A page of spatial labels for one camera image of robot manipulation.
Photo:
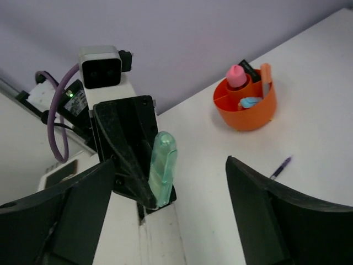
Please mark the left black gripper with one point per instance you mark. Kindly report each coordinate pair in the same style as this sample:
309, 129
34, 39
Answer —
126, 132

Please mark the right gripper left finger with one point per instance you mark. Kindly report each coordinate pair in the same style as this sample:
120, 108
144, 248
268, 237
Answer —
58, 225

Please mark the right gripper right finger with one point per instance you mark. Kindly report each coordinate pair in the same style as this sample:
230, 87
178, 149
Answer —
279, 225

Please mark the purple gel pen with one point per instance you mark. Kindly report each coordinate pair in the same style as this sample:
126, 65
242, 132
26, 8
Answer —
281, 168

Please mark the light blue highlighter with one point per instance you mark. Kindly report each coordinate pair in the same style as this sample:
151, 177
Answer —
248, 102

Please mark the black green-capped highlighter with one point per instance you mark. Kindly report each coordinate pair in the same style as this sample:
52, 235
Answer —
255, 76

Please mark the orange pen holder cup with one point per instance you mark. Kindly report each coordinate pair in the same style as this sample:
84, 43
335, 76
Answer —
245, 109

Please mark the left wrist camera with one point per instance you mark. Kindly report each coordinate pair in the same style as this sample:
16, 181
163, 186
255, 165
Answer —
103, 65

